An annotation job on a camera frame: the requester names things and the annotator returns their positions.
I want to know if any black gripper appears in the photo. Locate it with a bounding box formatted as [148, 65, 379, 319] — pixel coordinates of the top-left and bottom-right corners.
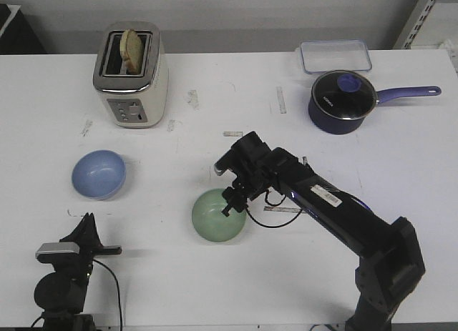
[59, 212, 122, 265]
[222, 131, 272, 217]

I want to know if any green bowl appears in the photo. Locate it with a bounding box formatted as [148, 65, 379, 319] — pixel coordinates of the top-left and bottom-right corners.
[191, 189, 246, 242]

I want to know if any blue bowl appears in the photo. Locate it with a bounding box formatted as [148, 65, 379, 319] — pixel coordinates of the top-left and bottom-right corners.
[71, 149, 127, 200]

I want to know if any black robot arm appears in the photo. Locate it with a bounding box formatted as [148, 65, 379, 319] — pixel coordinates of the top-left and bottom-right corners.
[34, 212, 123, 330]
[215, 132, 425, 330]

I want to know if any dark blue saucepan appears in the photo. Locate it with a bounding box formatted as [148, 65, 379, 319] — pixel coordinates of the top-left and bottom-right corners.
[308, 86, 442, 134]

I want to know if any cream and chrome toaster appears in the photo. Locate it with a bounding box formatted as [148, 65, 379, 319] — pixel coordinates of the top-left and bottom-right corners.
[92, 21, 169, 129]

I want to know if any glass pot lid blue knob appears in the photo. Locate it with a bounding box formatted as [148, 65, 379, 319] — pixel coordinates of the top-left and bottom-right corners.
[311, 70, 376, 121]

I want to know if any clear plastic food container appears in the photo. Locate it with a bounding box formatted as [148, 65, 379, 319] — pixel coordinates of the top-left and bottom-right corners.
[295, 39, 372, 74]

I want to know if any toast slice in toaster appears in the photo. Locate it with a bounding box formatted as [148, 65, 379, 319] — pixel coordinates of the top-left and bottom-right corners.
[120, 29, 144, 74]

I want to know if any metal shelf upright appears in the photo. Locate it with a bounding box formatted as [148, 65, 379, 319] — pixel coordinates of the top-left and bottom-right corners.
[393, 0, 457, 49]

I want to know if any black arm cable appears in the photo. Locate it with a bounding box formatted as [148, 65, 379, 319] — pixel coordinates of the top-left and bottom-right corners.
[245, 189, 305, 229]
[92, 258, 125, 328]

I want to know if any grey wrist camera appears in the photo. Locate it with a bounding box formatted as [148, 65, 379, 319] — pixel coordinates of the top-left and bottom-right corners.
[213, 149, 238, 176]
[35, 242, 80, 264]

